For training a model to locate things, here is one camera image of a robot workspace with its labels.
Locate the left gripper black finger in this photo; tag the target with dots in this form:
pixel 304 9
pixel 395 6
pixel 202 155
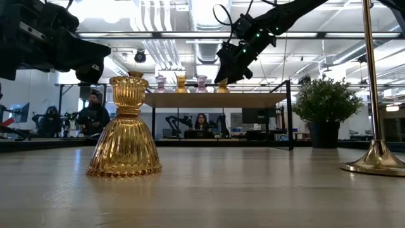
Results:
pixel 90 73
pixel 83 52

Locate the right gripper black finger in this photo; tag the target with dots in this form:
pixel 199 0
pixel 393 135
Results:
pixel 243 73
pixel 226 74

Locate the amber ribbed glass candle holder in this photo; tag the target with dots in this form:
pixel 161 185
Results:
pixel 181 87
pixel 223 89
pixel 125 142

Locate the pink ribbed glass candle holder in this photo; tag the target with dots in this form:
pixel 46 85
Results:
pixel 202 87
pixel 160 87

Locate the tallest brass candlestick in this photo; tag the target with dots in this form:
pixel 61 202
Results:
pixel 378 158

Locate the black tabletop robot arm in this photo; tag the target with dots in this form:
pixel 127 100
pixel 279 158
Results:
pixel 175 122
pixel 222 123

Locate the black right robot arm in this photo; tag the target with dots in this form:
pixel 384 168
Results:
pixel 291 14

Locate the ceiling vent grille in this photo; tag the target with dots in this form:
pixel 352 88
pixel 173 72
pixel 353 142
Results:
pixel 207 52

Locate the person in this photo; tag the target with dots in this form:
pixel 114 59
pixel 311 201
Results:
pixel 50 122
pixel 94 115
pixel 201 122

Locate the dark computer monitor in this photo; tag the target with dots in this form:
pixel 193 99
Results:
pixel 253 115

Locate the wooden shelf black metal legs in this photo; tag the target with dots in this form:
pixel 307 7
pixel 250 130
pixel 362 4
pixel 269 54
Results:
pixel 190 100

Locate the black ceiling spotlight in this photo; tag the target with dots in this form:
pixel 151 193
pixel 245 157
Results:
pixel 304 79
pixel 140 57
pixel 362 59

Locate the red flat item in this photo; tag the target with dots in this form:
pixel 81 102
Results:
pixel 7 122

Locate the green potted plant black pot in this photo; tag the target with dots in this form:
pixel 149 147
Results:
pixel 326 101

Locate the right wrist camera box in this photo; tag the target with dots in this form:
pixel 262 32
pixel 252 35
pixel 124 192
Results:
pixel 243 28

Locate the silver ventilation duct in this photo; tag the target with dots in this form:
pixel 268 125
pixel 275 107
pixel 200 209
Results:
pixel 205 16

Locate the black aluminium table frame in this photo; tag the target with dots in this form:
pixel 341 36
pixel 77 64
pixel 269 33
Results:
pixel 177 143

